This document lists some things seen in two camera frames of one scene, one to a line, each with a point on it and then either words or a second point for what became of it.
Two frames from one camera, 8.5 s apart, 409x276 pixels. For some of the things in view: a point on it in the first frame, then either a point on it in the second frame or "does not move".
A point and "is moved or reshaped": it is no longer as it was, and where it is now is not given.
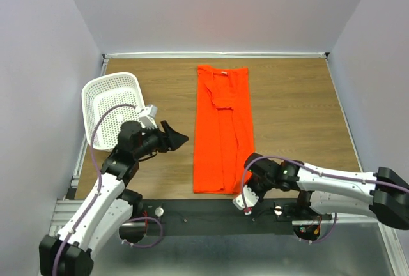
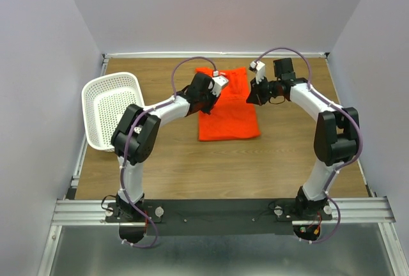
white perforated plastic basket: [103, 93] does not move
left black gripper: [175, 139] to [207, 110]
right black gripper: [260, 195] to [255, 96]
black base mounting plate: [220, 218] does not move
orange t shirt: [223, 140] is moved or reshaped
